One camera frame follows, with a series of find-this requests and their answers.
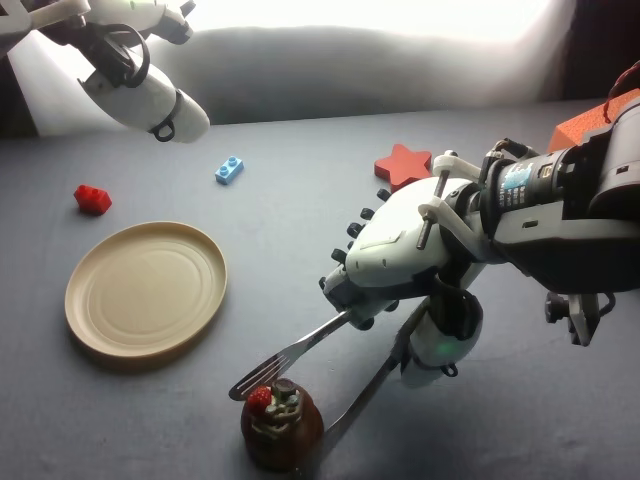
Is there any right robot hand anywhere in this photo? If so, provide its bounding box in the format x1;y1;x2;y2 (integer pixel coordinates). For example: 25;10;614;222
318;177;485;390

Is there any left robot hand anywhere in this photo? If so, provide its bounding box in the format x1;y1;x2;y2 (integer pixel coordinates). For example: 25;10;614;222
77;0;211;145

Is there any chocolate toy cake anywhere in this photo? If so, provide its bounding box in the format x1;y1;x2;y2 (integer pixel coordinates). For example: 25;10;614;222
240;378;325;471

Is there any beige round plate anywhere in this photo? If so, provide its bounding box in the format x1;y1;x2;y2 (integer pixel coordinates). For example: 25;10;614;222
64;220;229;372

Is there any red star block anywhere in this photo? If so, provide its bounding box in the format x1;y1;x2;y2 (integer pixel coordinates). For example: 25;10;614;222
372;143;434;195

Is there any light blue toy brick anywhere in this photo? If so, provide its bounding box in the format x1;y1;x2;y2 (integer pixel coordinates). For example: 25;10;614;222
214;156;247;186

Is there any red toy brick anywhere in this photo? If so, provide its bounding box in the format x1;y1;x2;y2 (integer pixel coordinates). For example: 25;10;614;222
73;183;113;216

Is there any orange foam block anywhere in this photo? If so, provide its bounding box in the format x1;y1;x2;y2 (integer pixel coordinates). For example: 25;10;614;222
547;97;640;154

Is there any grey table cloth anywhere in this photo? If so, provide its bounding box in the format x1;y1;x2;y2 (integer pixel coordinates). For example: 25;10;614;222
0;109;640;480

